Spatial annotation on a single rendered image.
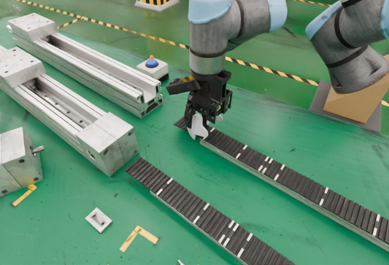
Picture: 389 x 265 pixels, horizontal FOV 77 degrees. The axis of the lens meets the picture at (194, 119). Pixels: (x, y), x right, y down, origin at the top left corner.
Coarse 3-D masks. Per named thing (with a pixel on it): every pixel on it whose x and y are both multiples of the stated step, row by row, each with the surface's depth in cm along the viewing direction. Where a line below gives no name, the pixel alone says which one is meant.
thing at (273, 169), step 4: (272, 164) 59; (276, 164) 59; (280, 164) 59; (272, 168) 58; (276, 168) 58; (268, 172) 57; (272, 172) 57; (276, 172) 57; (268, 176) 57; (272, 176) 56
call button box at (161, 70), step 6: (138, 66) 86; (144, 66) 86; (156, 66) 85; (162, 66) 86; (144, 72) 85; (150, 72) 83; (156, 72) 84; (162, 72) 87; (156, 78) 85; (162, 78) 88
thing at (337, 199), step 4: (336, 196) 53; (340, 196) 53; (332, 200) 52; (336, 200) 52; (340, 200) 52; (332, 204) 51; (336, 204) 51; (340, 204) 51; (328, 208) 51; (332, 208) 51; (336, 208) 51; (332, 212) 50; (336, 212) 50
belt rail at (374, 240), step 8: (208, 144) 65; (216, 152) 65; (224, 152) 63; (232, 160) 63; (248, 168) 60; (264, 176) 59; (272, 184) 58; (280, 184) 56; (288, 192) 56; (304, 200) 54; (320, 208) 53; (328, 216) 53; (336, 216) 52; (344, 224) 51; (352, 224) 50; (360, 232) 49; (376, 240) 48; (384, 248) 48
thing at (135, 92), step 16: (32, 48) 99; (48, 48) 90; (64, 48) 98; (80, 48) 90; (64, 64) 88; (80, 64) 82; (96, 64) 89; (112, 64) 82; (80, 80) 87; (96, 80) 79; (112, 80) 75; (128, 80) 81; (144, 80) 75; (112, 96) 78; (128, 96) 72; (144, 96) 76; (160, 96) 79; (144, 112) 75
